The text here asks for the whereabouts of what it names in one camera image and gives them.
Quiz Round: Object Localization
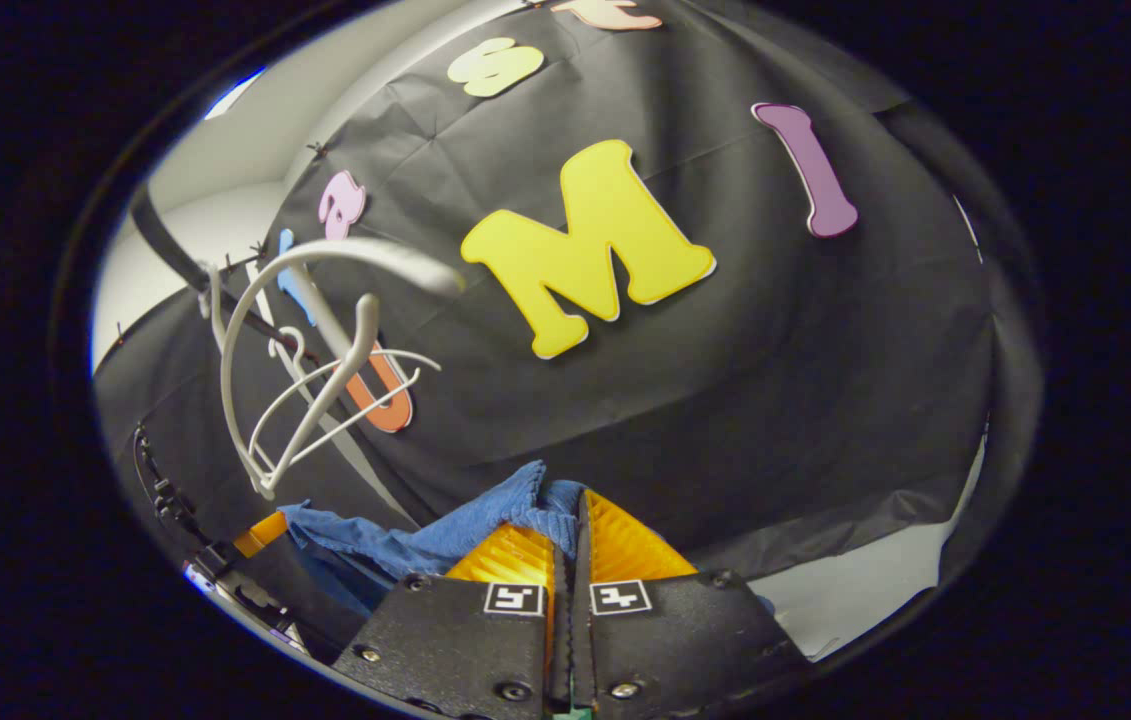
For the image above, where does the black cable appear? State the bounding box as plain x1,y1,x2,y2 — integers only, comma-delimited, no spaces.
132,424,218,549

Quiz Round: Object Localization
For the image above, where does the blue jacket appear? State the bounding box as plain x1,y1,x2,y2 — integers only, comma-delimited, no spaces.
277,460,591,616

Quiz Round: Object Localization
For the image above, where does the white plastic hanger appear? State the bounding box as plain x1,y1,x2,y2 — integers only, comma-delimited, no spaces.
208,237,466,501
247,325,443,471

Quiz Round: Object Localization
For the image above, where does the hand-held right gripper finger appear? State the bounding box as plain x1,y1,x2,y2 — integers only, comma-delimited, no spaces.
570,488,812,720
333,520,572,720

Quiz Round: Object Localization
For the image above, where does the black backdrop cloth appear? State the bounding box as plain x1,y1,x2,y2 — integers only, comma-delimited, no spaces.
93,0,1046,581

